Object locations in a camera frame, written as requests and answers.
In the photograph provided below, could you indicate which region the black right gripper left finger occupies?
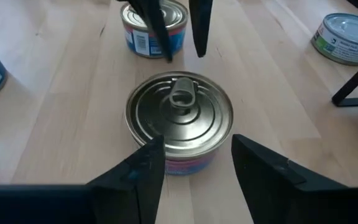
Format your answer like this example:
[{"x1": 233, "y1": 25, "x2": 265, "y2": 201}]
[{"x1": 0, "y1": 134, "x2": 167, "y2": 224}]

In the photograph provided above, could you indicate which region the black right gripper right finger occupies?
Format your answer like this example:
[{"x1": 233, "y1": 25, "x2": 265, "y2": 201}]
[{"x1": 231, "y1": 133, "x2": 358, "y2": 224}]

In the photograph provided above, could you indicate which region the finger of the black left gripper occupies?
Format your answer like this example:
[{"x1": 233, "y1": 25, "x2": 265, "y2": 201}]
[
  {"x1": 116, "y1": 0, "x2": 173, "y2": 63},
  {"x1": 188, "y1": 0, "x2": 214, "y2": 58}
]

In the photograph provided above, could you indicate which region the tuna can green white label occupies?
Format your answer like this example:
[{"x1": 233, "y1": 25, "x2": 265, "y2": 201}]
[{"x1": 310, "y1": 12, "x2": 358, "y2": 67}]

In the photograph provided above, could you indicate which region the black metal shelf frame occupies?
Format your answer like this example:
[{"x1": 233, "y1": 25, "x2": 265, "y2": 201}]
[{"x1": 331, "y1": 0, "x2": 358, "y2": 108}]

